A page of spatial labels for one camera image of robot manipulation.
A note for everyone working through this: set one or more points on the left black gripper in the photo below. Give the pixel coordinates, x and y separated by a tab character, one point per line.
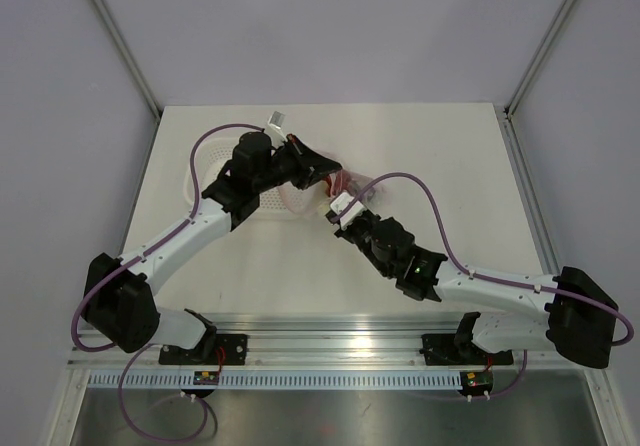
311	166

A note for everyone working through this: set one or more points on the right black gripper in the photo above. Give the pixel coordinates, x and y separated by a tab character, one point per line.
347	233

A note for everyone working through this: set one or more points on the clear zip top bag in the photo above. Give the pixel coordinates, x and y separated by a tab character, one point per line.
307	203

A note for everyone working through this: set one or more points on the red toy lobster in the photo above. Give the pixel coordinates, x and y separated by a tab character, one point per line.
342	181

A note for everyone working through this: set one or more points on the white plastic basket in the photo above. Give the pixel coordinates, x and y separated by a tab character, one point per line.
211	156

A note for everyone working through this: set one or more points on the green toy leek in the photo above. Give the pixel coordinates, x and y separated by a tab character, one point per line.
323	209

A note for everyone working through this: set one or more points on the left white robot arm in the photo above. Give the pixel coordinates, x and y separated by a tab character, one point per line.
119	296

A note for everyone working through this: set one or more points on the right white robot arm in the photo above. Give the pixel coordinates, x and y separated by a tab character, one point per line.
567	313

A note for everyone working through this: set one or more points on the right small circuit board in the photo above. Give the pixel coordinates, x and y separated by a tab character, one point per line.
477	382

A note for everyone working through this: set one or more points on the small circuit board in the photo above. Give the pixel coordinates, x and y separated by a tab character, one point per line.
477	382
209	378

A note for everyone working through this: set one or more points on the left small circuit board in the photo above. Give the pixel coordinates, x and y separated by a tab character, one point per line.
209	378

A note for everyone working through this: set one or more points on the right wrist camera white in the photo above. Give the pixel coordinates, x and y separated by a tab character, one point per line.
344	209

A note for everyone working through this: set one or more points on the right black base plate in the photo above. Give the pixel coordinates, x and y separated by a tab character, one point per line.
445	349

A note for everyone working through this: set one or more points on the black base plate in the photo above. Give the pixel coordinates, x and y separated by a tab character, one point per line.
445	349
232	348

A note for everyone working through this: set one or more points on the aluminium mounting rail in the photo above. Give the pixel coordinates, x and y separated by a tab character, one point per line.
357	340

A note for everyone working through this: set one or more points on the right aluminium frame post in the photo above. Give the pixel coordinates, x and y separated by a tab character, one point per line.
549	39

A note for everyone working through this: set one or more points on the aluminium frame post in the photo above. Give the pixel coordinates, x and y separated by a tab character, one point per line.
549	39
110	25

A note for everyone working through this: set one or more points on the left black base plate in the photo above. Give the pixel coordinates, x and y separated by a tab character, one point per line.
232	348

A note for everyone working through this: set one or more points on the left aluminium frame post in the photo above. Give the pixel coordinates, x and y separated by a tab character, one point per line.
110	25

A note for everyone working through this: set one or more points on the white slotted cable duct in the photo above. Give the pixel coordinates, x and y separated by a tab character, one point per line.
324	380

